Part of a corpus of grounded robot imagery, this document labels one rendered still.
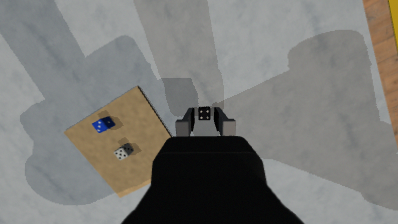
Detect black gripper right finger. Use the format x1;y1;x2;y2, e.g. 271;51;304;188
214;107;236;136

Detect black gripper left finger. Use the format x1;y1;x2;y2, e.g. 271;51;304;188
175;108;195;136

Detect blue die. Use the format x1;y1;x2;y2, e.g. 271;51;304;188
92;116;115;133

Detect tan mat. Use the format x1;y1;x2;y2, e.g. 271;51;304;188
63;86;172;198

